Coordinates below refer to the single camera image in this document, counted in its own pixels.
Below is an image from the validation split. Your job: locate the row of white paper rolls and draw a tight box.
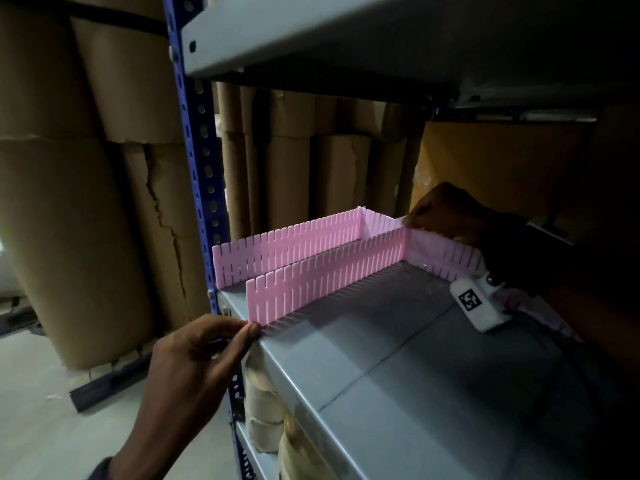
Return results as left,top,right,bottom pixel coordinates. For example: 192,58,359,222
242,344,341,480

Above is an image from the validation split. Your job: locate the slotted pink divider strip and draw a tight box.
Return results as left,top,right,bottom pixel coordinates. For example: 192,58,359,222
245,227,407,325
212,207,365,291

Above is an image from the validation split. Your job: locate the black pallet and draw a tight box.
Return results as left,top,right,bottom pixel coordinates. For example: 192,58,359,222
0,304,153,413

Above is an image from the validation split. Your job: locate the orange-brown cardboard box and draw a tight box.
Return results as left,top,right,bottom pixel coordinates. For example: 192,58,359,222
409,119,589,223

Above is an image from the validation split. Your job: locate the person's left forearm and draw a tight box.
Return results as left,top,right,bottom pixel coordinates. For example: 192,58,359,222
107,434,189,480

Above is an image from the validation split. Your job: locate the black right wristband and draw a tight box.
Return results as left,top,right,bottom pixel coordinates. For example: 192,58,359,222
477,209,551,295

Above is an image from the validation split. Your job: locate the person's left hand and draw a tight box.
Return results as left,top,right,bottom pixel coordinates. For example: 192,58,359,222
131,315,263,449

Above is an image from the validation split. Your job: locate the stack of large brown rolls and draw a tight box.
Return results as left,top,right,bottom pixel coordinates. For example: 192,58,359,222
0,0,426,373

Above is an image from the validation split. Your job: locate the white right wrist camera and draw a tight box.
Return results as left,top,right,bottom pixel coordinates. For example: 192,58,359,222
449,273,512,334

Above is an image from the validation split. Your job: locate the person's right hand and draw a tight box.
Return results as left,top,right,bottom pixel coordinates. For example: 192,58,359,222
401,181,490,245

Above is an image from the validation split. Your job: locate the person's right forearm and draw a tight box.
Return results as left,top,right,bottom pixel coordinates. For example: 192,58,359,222
542,234,640,395

